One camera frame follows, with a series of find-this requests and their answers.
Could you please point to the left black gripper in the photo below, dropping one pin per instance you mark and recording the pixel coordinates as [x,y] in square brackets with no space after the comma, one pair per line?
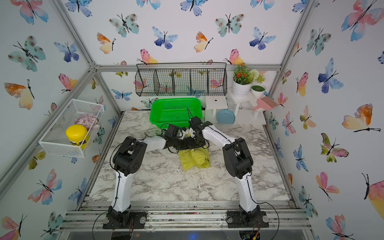
[184,146]

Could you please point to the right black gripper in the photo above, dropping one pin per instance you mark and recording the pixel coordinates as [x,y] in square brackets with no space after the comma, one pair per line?
[200,144]

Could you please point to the yellow-green long pants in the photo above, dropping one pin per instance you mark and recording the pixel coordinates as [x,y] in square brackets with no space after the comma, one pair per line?
[199,158]

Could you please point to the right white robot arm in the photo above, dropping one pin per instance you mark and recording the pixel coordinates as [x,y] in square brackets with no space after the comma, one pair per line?
[237,157]

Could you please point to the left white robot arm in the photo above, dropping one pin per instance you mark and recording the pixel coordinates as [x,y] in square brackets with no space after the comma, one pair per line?
[129,156]

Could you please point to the green plastic basket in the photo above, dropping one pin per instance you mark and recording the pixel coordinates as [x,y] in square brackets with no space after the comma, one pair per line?
[176,111]

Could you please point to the light blue round object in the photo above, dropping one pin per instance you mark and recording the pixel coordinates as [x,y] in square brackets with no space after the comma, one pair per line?
[226,117]

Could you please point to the potted plant white pot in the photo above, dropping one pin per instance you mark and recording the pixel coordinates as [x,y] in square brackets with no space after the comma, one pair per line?
[244,78]

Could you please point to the small white green cup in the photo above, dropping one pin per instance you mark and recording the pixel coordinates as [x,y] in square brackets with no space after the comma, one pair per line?
[258,91]

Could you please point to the pink dustpan brush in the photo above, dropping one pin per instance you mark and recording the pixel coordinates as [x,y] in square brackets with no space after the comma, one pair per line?
[265,104]

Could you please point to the pink artificial flowers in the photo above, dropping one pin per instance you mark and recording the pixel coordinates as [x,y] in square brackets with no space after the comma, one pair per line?
[89,121]

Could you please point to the yellow lidded jar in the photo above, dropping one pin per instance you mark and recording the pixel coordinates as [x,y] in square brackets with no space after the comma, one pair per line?
[78,135]

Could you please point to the black wire wall basket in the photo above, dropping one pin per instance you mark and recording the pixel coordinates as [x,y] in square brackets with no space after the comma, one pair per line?
[181,79]

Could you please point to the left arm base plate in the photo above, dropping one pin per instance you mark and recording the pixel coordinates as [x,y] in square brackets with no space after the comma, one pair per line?
[127,220]

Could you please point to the white mesh wall basket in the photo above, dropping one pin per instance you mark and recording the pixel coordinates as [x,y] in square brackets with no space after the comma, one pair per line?
[55,142]

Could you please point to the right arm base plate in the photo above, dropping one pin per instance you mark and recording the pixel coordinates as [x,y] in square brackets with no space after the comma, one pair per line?
[247,218]

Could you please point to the aluminium front rail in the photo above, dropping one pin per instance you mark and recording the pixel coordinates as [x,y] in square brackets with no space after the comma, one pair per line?
[199,220]

